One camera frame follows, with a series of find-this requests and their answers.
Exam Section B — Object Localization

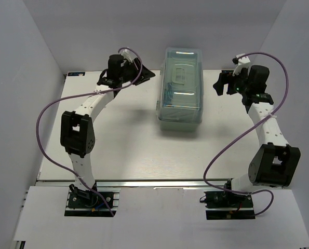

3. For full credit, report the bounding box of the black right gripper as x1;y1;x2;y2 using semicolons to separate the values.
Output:
213;66;251;96

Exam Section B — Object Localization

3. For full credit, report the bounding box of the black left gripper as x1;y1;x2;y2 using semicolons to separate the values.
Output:
119;58;156;87

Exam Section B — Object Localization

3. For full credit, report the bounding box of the green plastic toolbox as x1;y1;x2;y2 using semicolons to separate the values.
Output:
156;47;204;132

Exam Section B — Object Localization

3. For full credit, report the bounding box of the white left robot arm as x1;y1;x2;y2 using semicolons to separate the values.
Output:
60;48;155;207

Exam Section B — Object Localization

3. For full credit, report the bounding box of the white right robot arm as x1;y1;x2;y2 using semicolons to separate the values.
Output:
213;53;301;207

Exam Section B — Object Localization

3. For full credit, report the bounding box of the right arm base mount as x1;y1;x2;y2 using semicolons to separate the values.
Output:
199;191;256;220

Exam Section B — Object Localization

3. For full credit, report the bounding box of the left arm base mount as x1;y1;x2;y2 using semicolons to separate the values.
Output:
64;184;119;217

